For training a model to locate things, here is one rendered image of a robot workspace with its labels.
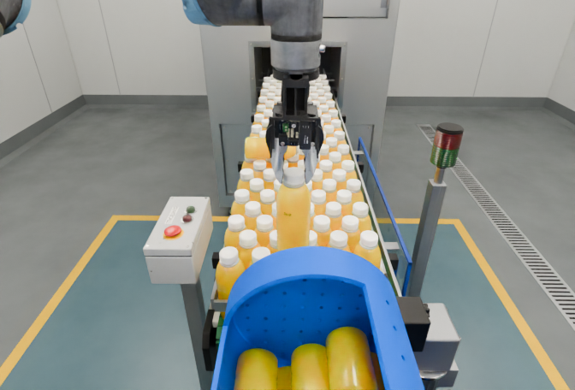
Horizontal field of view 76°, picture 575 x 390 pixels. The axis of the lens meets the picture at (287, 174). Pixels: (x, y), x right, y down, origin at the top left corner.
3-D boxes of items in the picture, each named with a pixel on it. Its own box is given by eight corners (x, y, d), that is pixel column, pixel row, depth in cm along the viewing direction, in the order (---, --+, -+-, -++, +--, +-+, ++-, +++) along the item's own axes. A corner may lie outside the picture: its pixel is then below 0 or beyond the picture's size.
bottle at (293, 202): (283, 235, 80) (283, 168, 72) (313, 242, 78) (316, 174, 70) (271, 254, 75) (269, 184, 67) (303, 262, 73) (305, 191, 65)
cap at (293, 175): (287, 173, 71) (287, 165, 70) (306, 177, 70) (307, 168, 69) (280, 183, 68) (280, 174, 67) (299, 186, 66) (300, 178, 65)
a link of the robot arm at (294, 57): (271, 34, 58) (323, 34, 58) (272, 63, 60) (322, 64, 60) (269, 42, 51) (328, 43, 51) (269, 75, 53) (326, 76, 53)
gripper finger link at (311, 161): (305, 197, 64) (298, 150, 60) (305, 180, 69) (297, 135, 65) (323, 194, 64) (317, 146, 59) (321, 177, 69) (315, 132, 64)
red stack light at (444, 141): (438, 150, 91) (441, 135, 89) (429, 139, 97) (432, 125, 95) (464, 150, 91) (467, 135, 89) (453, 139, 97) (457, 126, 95)
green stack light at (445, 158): (434, 168, 93) (438, 150, 91) (426, 156, 99) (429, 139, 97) (459, 168, 93) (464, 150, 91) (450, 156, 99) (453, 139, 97)
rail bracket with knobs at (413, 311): (379, 356, 76) (386, 322, 71) (372, 327, 83) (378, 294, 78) (427, 357, 76) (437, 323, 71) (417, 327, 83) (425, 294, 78)
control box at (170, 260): (151, 284, 80) (141, 247, 75) (175, 227, 98) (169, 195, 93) (196, 284, 80) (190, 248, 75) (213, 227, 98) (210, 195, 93)
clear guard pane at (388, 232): (384, 376, 118) (408, 262, 95) (350, 227, 187) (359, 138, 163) (385, 376, 118) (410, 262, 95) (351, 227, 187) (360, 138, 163)
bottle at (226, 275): (214, 316, 85) (206, 262, 77) (230, 297, 90) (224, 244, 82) (239, 327, 82) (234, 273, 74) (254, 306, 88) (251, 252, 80)
